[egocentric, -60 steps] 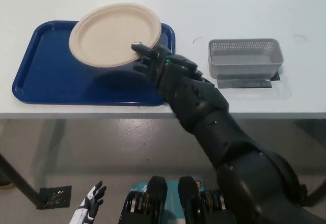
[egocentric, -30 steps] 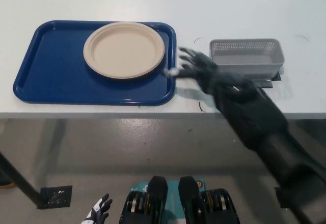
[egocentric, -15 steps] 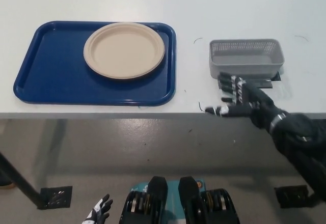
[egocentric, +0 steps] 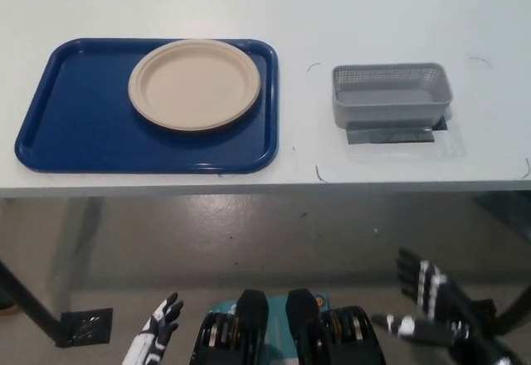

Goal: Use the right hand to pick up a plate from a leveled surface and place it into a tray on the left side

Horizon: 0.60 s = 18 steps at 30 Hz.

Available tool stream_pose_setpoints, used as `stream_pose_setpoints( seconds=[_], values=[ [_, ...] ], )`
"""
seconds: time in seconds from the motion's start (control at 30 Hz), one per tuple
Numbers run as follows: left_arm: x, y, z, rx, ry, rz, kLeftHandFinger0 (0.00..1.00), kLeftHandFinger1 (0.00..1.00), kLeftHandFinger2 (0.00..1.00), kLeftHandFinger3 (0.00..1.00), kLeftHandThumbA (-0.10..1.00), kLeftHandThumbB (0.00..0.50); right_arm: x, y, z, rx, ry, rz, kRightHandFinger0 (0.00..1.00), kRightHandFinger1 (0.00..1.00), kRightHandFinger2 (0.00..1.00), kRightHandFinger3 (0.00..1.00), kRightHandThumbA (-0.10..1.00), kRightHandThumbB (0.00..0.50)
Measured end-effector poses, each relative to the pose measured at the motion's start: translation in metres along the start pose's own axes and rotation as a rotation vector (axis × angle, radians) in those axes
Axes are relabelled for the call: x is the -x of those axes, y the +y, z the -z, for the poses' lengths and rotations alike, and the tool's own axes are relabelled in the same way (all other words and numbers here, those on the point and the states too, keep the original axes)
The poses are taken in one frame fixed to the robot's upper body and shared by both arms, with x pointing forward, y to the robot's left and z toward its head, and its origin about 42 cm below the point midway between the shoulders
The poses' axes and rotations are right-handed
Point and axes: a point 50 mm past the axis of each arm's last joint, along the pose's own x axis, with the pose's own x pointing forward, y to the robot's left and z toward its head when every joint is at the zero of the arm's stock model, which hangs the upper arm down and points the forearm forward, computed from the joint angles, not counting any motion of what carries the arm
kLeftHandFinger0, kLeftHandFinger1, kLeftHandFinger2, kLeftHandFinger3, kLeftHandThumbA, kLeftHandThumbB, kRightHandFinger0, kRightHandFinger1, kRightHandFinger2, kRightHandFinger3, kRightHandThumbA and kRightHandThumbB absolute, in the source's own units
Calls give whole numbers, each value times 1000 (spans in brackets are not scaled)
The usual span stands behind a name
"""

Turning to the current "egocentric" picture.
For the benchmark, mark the grey perforated plastic basket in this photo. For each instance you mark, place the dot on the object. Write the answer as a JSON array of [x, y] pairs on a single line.
[[390, 110]]

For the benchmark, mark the black floor tape patch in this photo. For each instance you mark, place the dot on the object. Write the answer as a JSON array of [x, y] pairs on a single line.
[[87, 327], [485, 311]]

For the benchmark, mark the black table leg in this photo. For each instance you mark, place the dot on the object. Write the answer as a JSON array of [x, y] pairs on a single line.
[[516, 303], [29, 298]]

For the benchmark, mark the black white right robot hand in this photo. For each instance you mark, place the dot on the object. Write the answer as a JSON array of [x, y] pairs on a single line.
[[444, 303]]

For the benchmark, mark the beige paper plate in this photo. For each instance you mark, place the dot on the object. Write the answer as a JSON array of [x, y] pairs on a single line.
[[195, 85]]

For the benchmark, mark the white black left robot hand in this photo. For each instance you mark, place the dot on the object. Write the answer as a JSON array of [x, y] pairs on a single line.
[[153, 332]]

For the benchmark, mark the blue plastic tray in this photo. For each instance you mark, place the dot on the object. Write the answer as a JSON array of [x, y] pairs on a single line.
[[83, 124]]

